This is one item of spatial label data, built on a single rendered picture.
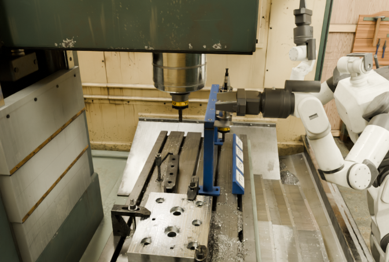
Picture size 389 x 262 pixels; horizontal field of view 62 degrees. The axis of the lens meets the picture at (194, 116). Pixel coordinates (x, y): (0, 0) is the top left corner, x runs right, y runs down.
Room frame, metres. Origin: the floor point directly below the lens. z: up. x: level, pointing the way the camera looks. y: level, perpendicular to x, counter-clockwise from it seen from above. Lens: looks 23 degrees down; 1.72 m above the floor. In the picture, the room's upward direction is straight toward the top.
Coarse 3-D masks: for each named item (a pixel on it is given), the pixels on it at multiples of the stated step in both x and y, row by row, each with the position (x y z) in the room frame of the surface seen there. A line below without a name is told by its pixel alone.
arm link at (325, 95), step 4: (324, 84) 1.44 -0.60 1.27; (324, 88) 1.43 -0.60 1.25; (328, 88) 1.42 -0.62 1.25; (320, 92) 1.43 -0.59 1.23; (324, 92) 1.42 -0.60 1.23; (328, 92) 1.41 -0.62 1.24; (332, 92) 1.41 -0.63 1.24; (316, 96) 1.44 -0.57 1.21; (320, 96) 1.43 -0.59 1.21; (324, 96) 1.42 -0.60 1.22; (328, 96) 1.41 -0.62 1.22; (332, 96) 1.41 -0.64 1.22; (320, 100) 1.43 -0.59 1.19; (324, 100) 1.42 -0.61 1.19; (328, 100) 1.42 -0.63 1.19; (324, 104) 1.44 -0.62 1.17
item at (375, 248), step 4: (372, 236) 1.25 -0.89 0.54; (372, 240) 1.23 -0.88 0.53; (376, 240) 1.22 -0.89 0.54; (372, 244) 1.23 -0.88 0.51; (376, 244) 1.19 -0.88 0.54; (388, 244) 1.10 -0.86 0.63; (372, 248) 1.22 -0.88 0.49; (376, 248) 1.22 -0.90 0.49; (380, 248) 1.17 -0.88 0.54; (388, 248) 1.09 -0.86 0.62; (372, 252) 1.22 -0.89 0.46; (376, 252) 1.22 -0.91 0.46; (380, 252) 1.14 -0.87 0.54; (388, 252) 1.09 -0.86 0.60; (376, 256) 1.22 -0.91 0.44; (380, 256) 1.14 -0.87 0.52; (384, 256) 1.12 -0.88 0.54; (388, 256) 1.09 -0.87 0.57; (376, 260) 1.22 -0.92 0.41; (380, 260) 1.13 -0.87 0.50; (384, 260) 1.10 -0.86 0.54; (388, 260) 1.09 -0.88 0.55
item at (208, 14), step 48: (0, 0) 0.84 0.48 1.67; (48, 0) 0.83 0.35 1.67; (96, 0) 0.81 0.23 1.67; (144, 0) 0.80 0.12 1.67; (192, 0) 0.79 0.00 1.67; (240, 0) 0.78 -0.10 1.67; (48, 48) 0.83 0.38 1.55; (96, 48) 0.82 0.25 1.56; (144, 48) 0.80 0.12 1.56; (192, 48) 0.79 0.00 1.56; (240, 48) 0.77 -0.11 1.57
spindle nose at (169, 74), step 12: (156, 60) 0.86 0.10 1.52; (168, 60) 0.84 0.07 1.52; (180, 60) 0.84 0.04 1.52; (192, 60) 0.85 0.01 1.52; (204, 60) 0.88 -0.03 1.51; (156, 72) 0.87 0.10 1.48; (168, 72) 0.84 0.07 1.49; (180, 72) 0.84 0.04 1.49; (192, 72) 0.85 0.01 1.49; (204, 72) 0.88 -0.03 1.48; (156, 84) 0.87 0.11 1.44; (168, 84) 0.84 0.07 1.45; (180, 84) 0.84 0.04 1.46; (192, 84) 0.85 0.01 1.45; (204, 84) 0.89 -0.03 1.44
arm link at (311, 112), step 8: (312, 96) 0.84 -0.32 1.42; (304, 104) 0.82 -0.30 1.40; (312, 104) 0.82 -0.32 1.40; (320, 104) 0.82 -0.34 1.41; (304, 112) 0.82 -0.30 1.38; (312, 112) 0.82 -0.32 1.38; (320, 112) 0.82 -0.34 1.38; (304, 120) 0.82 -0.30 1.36; (312, 120) 0.81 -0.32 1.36; (320, 120) 0.81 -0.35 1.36; (328, 120) 0.82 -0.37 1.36; (312, 128) 0.81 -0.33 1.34; (320, 128) 0.81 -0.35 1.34; (328, 128) 0.81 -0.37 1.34; (312, 136) 0.82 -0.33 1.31; (320, 136) 0.82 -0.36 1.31
